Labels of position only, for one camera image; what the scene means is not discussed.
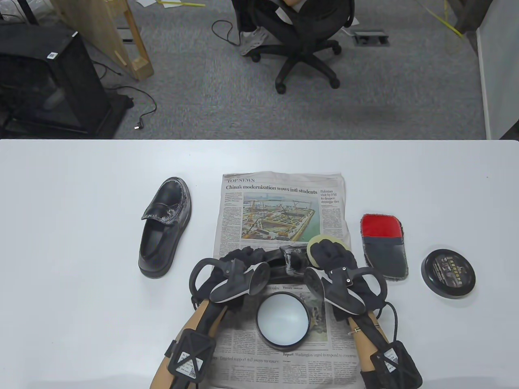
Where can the person's right hand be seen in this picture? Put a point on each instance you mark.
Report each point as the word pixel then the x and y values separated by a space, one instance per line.
pixel 334 255

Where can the person's left hand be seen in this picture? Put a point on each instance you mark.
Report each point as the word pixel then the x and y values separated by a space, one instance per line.
pixel 243 257

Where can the round yellow polishing sponge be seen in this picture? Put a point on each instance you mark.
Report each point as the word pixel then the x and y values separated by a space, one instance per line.
pixel 314 241

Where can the black leather loafer shoe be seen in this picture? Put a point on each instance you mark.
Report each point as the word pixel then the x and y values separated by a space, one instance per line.
pixel 162 239
pixel 294 257

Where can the red and grey polishing mitt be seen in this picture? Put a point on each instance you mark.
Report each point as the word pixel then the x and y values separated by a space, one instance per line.
pixel 385 251

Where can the printed newspaper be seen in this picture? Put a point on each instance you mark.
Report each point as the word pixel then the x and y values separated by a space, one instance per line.
pixel 267 202

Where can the round leather care cream jar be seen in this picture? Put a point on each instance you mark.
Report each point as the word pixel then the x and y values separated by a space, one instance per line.
pixel 283 320

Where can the black cream jar lid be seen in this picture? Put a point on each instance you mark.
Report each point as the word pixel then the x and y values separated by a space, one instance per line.
pixel 448 273

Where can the person's left forearm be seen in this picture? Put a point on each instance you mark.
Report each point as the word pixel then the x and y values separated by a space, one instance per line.
pixel 162 372

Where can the black white left hand controller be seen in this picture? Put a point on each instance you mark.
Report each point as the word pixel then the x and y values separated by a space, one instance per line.
pixel 257 279

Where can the black white hand controller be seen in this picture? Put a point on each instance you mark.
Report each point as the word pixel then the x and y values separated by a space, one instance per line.
pixel 342 298
pixel 257 279

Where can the black white right hand controller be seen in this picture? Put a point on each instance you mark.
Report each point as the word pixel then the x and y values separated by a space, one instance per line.
pixel 342 298

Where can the black swivel office chair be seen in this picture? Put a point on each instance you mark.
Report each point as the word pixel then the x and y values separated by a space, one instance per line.
pixel 304 44

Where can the grey floor outlet box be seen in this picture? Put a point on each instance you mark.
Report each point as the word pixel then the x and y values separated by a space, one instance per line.
pixel 371 37

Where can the white partition panel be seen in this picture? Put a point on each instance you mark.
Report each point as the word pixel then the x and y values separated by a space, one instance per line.
pixel 498 60

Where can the yellow floor tape strip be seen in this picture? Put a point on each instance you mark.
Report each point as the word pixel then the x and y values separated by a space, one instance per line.
pixel 444 20

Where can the black mesh cabinet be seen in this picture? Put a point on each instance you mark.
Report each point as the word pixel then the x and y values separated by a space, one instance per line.
pixel 48 81

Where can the black left wrist camera module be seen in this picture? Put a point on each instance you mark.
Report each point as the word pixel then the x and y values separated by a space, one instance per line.
pixel 190 354

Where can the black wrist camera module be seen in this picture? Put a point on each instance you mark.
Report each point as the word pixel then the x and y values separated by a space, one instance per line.
pixel 190 354
pixel 393 364

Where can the black right wrist camera module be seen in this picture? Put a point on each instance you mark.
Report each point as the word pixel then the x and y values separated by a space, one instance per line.
pixel 393 364

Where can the light wooden frame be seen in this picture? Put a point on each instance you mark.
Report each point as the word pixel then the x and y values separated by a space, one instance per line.
pixel 101 24

